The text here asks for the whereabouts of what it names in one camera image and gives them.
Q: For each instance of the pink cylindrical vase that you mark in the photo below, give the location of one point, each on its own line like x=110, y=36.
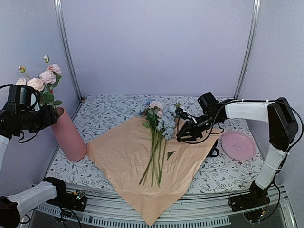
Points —
x=68, y=137

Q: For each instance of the floral patterned table mat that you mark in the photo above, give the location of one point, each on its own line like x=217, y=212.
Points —
x=100, y=113

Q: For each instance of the pale pink rose stem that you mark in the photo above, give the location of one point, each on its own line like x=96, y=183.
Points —
x=35, y=83

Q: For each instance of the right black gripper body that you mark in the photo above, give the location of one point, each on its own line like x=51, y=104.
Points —
x=197, y=132

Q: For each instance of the right aluminium frame post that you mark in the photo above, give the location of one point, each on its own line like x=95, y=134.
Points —
x=249, y=46

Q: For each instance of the pink plate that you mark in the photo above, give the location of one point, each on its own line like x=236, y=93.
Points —
x=238, y=146

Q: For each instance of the green paper bouquet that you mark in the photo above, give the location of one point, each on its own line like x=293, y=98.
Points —
x=148, y=186

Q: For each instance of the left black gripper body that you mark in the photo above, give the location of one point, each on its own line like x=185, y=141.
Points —
x=28, y=120

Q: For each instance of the dark blue mug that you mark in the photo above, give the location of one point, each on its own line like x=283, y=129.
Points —
x=214, y=152

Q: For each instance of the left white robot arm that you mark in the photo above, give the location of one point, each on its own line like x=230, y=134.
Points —
x=14, y=207

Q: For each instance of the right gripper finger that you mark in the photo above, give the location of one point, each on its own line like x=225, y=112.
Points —
x=186, y=138
x=185, y=129

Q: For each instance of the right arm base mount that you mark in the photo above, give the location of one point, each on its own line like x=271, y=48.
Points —
x=253, y=208

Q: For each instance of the loose dark green leaf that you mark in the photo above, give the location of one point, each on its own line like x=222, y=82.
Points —
x=169, y=154

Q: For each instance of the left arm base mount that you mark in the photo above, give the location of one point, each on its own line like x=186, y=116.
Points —
x=75, y=200

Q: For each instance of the left aluminium frame post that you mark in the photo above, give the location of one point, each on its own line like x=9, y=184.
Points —
x=67, y=53

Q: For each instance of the aluminium frame post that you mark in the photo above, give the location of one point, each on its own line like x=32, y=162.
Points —
x=67, y=53
x=249, y=46

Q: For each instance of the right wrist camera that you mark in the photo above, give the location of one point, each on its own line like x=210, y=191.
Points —
x=184, y=115

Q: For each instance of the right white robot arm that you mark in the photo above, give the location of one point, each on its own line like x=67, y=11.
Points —
x=281, y=120

